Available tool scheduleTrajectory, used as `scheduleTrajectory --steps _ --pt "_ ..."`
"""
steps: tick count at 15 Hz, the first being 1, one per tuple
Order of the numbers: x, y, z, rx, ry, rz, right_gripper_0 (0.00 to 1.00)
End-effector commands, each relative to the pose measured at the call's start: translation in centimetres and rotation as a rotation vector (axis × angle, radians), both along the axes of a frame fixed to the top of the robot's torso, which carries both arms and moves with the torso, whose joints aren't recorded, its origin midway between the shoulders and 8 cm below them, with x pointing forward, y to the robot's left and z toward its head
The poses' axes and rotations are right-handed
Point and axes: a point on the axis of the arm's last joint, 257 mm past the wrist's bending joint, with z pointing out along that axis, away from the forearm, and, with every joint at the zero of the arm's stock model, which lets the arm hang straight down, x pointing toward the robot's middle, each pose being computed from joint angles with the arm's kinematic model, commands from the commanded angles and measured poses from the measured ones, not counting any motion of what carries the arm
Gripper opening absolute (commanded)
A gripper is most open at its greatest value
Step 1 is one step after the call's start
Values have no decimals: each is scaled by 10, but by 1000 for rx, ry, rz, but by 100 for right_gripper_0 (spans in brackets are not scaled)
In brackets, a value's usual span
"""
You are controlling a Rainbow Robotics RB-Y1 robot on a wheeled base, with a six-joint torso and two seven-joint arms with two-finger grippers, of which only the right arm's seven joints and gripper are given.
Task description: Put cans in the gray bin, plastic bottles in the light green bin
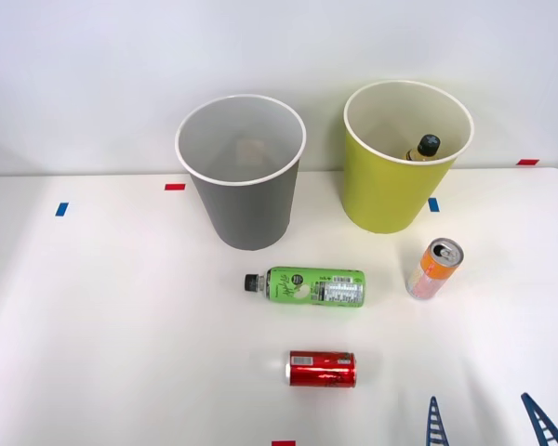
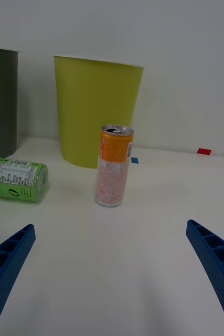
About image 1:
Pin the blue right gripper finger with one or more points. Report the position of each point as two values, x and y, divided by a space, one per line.
435 427
546 429

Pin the yellow plastic bottle black cap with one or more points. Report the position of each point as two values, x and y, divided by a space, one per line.
428 145

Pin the red drink can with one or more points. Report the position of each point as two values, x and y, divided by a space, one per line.
323 371

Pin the orange and white drink can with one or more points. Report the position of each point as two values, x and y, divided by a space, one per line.
430 274

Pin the green label plastic bottle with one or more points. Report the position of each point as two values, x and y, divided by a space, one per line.
307 287

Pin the yellow-green plastic waste bin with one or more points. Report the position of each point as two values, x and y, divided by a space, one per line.
386 190

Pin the grey plastic waste bin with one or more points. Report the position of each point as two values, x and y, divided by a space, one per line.
246 213

